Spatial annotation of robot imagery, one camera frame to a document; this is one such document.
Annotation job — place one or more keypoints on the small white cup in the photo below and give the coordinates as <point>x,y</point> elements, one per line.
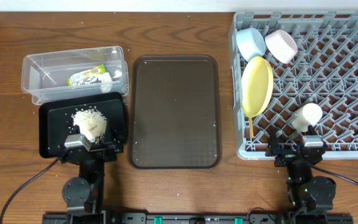
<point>309,114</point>

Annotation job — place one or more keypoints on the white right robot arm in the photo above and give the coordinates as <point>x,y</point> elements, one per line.
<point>309,193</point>

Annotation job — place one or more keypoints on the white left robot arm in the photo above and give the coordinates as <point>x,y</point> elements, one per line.
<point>84,194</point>

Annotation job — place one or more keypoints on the black waste tray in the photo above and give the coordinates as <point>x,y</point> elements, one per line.
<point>56,122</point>

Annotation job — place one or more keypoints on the white bowl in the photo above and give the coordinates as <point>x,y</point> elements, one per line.
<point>281,45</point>

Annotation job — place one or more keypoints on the dark brown serving tray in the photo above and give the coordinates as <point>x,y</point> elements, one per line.
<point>175,113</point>

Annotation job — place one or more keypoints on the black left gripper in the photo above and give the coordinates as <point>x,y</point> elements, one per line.
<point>96,152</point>

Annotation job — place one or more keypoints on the white tissue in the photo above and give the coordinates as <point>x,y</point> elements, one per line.
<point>111,82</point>

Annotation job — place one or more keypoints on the grey dishwasher rack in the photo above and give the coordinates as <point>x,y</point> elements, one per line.
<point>324,71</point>

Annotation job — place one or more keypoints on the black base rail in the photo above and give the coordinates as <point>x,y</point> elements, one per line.
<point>106,217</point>

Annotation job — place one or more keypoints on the pile of rice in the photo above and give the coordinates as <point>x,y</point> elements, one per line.
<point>92,123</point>

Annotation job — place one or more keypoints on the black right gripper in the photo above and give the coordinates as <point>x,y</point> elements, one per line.
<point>275,150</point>

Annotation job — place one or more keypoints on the green snack wrapper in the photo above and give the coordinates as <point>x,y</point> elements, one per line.
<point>95,75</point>

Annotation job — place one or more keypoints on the clear plastic waste bin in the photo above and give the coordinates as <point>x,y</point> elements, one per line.
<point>45,75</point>

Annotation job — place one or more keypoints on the yellow plate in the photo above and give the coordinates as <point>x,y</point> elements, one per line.
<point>257,86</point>

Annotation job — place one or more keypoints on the light blue bowl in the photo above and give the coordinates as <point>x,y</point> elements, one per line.
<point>250,43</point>

